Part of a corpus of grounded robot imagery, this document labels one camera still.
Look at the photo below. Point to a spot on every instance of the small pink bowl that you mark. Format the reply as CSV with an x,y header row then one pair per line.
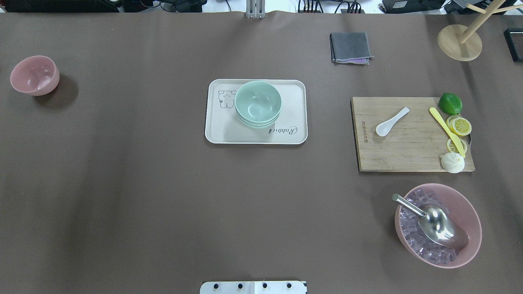
x,y
35,75

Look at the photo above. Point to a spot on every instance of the top green bowl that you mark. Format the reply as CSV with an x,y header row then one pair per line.
x,y
258,102

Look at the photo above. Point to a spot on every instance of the white ceramic spoon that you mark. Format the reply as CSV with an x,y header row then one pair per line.
x,y
385,127

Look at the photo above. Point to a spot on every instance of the large pink bowl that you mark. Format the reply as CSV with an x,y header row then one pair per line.
x,y
457,208

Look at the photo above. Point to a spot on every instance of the white rabbit tray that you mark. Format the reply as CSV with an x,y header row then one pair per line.
x,y
223,125

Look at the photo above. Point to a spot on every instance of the folded grey cloth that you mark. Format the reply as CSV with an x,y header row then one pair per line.
x,y
350,48

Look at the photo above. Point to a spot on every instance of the yellow plastic knife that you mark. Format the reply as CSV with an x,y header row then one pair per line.
x,y
459,146

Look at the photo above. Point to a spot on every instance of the lower lemon slice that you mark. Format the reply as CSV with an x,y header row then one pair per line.
x,y
451,147

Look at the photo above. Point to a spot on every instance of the lemon slice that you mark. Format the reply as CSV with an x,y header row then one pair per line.
x,y
451,147
459,125

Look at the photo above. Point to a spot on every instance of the metal ice scoop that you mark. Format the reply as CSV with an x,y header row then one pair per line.
x,y
435,224

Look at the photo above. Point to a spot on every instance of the white steamed bun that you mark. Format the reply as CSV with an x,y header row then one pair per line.
x,y
452,162

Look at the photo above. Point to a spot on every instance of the green lime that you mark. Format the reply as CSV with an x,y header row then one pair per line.
x,y
450,104

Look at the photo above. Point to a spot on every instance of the upper lemon slice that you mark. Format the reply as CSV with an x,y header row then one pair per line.
x,y
459,125

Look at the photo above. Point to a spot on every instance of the wooden mug tree stand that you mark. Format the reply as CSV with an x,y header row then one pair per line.
x,y
462,43

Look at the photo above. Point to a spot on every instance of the black framed glass rack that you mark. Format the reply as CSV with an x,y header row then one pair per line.
x,y
514,40

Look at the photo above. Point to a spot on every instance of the aluminium frame post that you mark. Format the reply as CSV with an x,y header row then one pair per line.
x,y
255,9

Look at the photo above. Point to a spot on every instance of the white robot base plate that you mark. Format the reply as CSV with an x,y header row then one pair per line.
x,y
254,287

